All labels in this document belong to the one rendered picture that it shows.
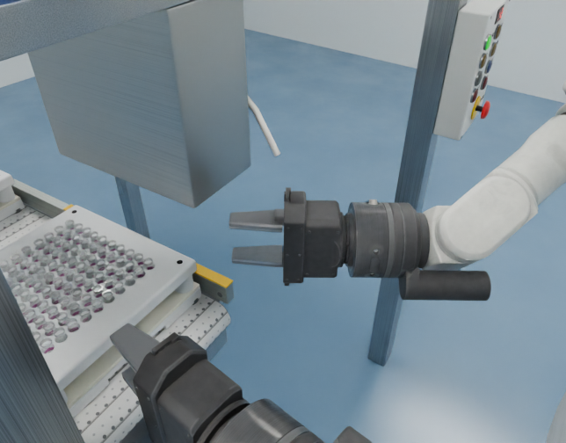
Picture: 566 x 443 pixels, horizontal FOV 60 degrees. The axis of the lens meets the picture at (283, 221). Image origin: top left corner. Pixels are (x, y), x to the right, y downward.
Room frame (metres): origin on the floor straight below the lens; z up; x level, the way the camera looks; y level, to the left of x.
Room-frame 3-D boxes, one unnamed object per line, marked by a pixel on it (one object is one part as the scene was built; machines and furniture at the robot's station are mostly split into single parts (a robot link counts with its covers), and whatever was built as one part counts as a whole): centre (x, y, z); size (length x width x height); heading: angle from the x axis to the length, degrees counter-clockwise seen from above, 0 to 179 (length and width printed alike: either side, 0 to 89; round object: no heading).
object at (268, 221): (0.44, 0.03, 1.01); 0.06 x 0.03 x 0.02; 90
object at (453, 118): (1.02, -0.40, 0.97); 0.17 x 0.06 x 0.26; 148
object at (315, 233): (0.44, -0.06, 0.98); 0.12 x 0.10 x 0.13; 90
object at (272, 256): (0.44, 0.03, 0.95); 0.06 x 0.03 x 0.02; 90
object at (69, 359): (0.45, 0.29, 0.89); 0.25 x 0.24 x 0.02; 148
